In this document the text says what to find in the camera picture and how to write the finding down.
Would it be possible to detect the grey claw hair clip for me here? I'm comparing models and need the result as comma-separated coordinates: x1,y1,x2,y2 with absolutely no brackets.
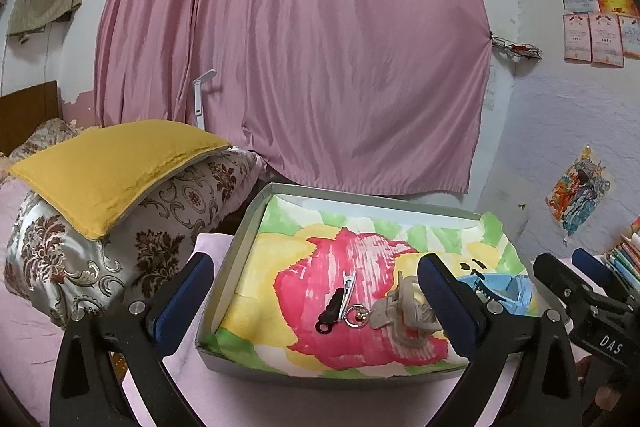
370,274,446,350

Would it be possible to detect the yellow pillow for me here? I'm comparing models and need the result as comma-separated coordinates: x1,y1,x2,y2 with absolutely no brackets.
9,119,228,240

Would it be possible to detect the floral patterned pillow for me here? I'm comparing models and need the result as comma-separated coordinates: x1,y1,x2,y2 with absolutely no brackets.
4,147,261,328
7,118,83,160

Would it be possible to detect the pink curtain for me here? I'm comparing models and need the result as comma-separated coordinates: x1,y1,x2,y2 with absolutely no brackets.
94,0,493,196

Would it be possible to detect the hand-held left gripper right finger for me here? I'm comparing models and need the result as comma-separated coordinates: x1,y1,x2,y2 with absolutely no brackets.
416,252,583,427

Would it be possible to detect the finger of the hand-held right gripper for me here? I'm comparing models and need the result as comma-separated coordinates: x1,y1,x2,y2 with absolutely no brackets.
532,253,608,333
572,248,631,308

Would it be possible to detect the group of wall certificates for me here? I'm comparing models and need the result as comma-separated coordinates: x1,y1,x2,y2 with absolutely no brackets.
557,0,640,68

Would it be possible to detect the blue claw hair clip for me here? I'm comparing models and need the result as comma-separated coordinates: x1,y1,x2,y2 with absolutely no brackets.
457,271,538,318

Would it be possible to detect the white folding lamp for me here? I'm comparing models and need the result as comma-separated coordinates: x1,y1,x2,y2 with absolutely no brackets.
191,69,217,131

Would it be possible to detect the olive hanging towel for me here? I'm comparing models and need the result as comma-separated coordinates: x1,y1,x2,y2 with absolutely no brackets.
6,0,85,42

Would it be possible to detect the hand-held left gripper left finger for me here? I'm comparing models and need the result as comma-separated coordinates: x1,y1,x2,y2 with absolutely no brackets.
50,252,216,427

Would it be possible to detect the wire wall rack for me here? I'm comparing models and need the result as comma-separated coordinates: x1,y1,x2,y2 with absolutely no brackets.
491,32,543,64

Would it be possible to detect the wooden headboard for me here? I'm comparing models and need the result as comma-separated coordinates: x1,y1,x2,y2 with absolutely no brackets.
0,81,61,155

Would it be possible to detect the row of books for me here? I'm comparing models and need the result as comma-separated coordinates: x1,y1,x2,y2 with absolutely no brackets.
602,217,640,280

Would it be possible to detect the colourful wall drawing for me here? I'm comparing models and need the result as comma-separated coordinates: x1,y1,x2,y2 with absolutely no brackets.
545,146,613,238

